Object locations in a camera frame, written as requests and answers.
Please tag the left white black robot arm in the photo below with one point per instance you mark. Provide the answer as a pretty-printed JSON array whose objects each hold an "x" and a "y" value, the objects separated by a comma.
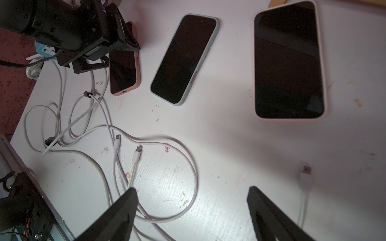
[{"x": 17, "y": 16}]

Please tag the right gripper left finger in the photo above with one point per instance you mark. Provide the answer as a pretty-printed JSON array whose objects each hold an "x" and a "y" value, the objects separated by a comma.
[{"x": 116, "y": 223}]

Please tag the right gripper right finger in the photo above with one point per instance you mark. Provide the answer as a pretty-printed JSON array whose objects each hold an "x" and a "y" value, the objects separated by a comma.
[{"x": 269, "y": 222}]

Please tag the teal power strip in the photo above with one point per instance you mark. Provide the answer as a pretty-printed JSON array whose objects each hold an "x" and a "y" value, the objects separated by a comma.
[{"x": 44, "y": 50}]

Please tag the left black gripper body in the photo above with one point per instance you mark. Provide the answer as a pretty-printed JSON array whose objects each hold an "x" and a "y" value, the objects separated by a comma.
[{"x": 84, "y": 36}]

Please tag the wooden board stand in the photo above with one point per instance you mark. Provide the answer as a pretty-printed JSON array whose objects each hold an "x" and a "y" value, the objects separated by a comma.
[{"x": 276, "y": 3}]

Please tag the phone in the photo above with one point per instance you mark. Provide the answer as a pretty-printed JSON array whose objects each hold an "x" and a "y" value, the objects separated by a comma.
[
  {"x": 124, "y": 71},
  {"x": 184, "y": 58},
  {"x": 289, "y": 82}
]

